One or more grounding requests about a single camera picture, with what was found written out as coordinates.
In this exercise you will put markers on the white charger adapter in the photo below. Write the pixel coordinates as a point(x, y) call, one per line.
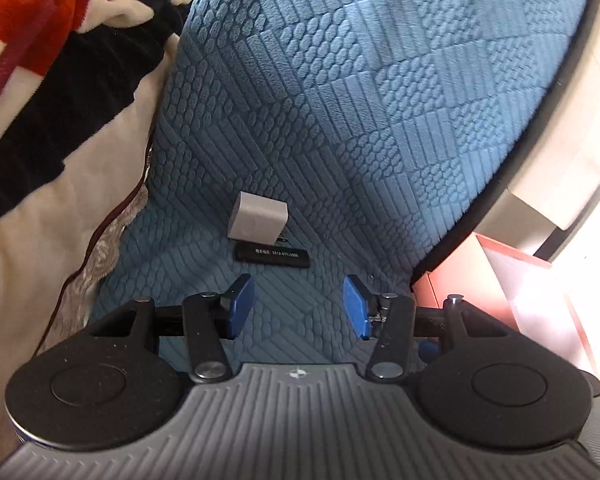
point(256, 217)

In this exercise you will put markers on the blue textured blanket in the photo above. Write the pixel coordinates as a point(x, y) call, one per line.
point(330, 110)

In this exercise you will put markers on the white cabinet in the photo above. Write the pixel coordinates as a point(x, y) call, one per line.
point(570, 160)

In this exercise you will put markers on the cream lace cloth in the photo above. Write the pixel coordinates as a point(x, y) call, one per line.
point(105, 240)

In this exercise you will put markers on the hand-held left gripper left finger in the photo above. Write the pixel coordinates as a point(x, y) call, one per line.
point(240, 306)

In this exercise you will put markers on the pink cardboard box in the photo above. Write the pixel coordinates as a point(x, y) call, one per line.
point(510, 290)

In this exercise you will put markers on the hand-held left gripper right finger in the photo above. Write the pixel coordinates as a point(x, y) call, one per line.
point(357, 307)

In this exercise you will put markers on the black usb stick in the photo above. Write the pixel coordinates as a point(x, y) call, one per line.
point(272, 253)

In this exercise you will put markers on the orange black white striped blanket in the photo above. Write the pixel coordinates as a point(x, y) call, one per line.
point(55, 110)

